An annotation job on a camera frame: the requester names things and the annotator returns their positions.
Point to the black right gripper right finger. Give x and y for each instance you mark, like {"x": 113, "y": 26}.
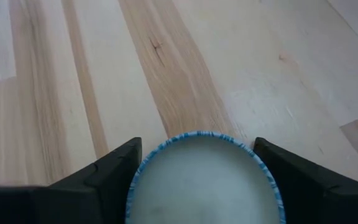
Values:
{"x": 322, "y": 199}

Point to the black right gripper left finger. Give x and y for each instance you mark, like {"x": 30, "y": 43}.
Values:
{"x": 73, "y": 199}

